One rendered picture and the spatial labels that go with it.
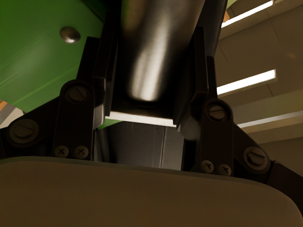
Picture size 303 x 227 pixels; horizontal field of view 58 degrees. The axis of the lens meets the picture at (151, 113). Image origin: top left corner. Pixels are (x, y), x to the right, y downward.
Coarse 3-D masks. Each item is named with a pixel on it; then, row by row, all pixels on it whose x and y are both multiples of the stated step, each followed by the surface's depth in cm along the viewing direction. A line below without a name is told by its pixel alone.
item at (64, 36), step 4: (64, 28) 14; (68, 28) 14; (72, 28) 14; (60, 32) 14; (64, 32) 14; (68, 32) 14; (72, 32) 14; (76, 32) 14; (60, 36) 14; (64, 36) 14; (68, 36) 14; (72, 36) 14; (76, 36) 14; (80, 36) 15; (64, 40) 14; (68, 40) 14; (72, 40) 14; (76, 40) 14
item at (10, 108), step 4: (0, 104) 497; (4, 104) 503; (8, 104) 515; (0, 108) 496; (4, 108) 509; (8, 108) 514; (12, 108) 520; (0, 112) 502; (4, 112) 507; (8, 112) 513; (0, 116) 501; (4, 116) 506; (0, 120) 500; (4, 120) 504; (0, 124) 498
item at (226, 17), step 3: (228, 0) 271; (231, 0) 272; (234, 0) 273; (228, 3) 272; (231, 3) 273; (228, 6) 272; (225, 12) 266; (225, 15) 267; (228, 15) 268; (225, 18) 268; (228, 18) 269; (225, 21) 269
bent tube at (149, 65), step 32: (128, 0) 9; (160, 0) 9; (192, 0) 9; (128, 32) 10; (160, 32) 10; (192, 32) 10; (128, 64) 12; (160, 64) 11; (128, 96) 13; (160, 96) 13
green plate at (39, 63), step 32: (0, 0) 13; (32, 0) 13; (64, 0) 13; (96, 0) 14; (0, 32) 15; (32, 32) 15; (96, 32) 14; (0, 64) 17; (32, 64) 17; (64, 64) 16; (0, 96) 20; (32, 96) 20
